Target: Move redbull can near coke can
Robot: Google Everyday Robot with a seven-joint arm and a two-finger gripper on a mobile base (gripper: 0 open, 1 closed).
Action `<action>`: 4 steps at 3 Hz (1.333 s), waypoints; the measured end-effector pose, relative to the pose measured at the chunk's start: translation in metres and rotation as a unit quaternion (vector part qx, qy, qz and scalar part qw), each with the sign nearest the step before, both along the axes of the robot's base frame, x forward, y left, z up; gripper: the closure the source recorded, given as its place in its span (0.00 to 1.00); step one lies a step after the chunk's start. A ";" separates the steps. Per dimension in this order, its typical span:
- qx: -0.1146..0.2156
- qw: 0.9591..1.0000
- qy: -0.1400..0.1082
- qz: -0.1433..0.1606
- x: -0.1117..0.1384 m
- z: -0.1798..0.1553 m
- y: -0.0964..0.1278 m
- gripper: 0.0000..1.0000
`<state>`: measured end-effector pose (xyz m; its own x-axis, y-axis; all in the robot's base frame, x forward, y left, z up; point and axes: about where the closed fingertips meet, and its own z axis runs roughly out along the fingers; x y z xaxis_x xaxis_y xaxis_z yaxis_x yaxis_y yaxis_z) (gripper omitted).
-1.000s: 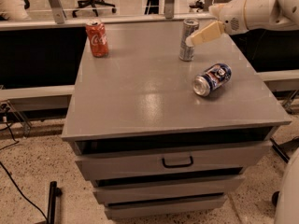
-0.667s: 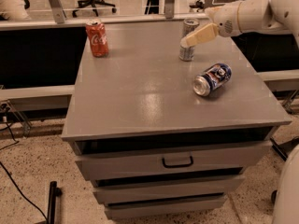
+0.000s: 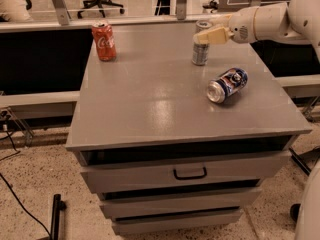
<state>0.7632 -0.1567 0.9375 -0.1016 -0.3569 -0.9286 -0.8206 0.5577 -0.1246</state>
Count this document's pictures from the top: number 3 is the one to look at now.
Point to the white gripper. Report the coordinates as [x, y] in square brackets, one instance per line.
[241, 24]

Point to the silver blue redbull can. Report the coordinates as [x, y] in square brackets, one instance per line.
[200, 51]

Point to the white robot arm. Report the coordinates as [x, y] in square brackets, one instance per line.
[295, 22]

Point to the blue pepsi can lying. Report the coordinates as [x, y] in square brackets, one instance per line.
[226, 85]

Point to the red coke can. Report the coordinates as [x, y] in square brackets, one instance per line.
[105, 45]

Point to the black office chair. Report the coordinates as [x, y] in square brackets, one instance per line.
[88, 4]

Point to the grey drawer cabinet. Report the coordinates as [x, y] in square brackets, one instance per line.
[151, 104]

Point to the middle grey drawer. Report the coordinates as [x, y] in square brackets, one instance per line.
[176, 203]

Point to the grey drawer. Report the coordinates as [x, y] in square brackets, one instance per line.
[176, 203]
[136, 226]

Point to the seated person beige trousers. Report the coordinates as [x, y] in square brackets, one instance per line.
[14, 11]

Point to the bottom grey drawer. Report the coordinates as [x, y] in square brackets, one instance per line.
[136, 226]

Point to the metal railing post middle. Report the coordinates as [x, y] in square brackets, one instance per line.
[181, 9]

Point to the metal railing post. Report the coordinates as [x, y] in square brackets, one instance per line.
[62, 14]
[181, 9]

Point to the metal railing post left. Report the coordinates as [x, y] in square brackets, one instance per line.
[62, 14]

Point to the top drawer with handle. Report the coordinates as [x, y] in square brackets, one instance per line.
[183, 172]

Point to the black stand post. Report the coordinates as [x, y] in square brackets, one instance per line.
[57, 207]

